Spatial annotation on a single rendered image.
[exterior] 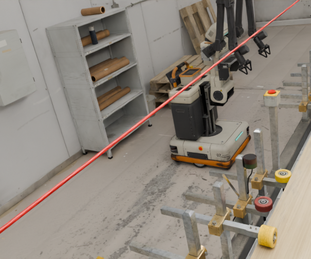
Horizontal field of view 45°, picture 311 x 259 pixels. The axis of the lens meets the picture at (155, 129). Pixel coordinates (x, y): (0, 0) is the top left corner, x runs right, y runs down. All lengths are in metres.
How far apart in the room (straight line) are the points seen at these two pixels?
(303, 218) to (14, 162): 3.02
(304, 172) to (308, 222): 0.38
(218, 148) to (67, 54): 1.86
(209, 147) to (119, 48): 1.87
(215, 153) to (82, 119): 1.62
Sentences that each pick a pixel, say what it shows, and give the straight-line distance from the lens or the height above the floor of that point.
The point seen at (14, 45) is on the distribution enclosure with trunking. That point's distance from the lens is 3.73.
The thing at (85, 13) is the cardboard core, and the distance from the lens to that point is 4.51.
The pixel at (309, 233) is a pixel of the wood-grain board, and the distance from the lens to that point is 1.67.
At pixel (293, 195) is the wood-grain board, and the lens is 1.87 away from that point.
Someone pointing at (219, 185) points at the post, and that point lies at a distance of 1.57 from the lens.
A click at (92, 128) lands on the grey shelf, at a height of 0.39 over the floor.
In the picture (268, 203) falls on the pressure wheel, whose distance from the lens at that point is 1.81.
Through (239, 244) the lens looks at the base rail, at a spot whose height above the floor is 0.70.
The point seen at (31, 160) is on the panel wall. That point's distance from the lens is 4.18.
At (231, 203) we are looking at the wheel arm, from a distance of 1.90.
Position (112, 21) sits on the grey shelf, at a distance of 4.77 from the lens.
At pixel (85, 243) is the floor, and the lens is 3.27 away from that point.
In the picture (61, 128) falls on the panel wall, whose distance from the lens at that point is 4.40.
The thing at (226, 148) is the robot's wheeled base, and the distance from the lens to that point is 3.61.
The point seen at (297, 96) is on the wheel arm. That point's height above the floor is 0.81.
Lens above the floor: 2.00
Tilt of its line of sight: 24 degrees down
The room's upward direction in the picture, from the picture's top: 12 degrees counter-clockwise
